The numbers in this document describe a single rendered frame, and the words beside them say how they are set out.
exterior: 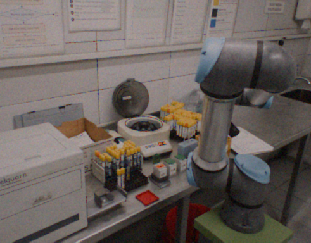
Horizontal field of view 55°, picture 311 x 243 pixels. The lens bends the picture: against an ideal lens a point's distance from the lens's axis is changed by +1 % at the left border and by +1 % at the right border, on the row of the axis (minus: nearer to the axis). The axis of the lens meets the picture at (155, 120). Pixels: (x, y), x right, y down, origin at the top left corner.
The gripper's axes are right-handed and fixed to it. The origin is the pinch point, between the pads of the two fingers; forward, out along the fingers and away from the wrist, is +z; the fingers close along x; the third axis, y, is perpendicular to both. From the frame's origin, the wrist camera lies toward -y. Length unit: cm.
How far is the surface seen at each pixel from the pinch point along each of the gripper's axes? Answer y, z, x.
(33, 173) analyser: 3, -16, 76
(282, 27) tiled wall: 71, -42, -160
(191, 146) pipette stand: 14.5, 3.2, 0.5
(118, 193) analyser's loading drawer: 8.3, 7.9, 45.6
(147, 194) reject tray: 5.6, 11.6, 33.6
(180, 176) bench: 7.6, 11.8, 13.5
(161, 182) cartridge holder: 7.5, 10.4, 24.8
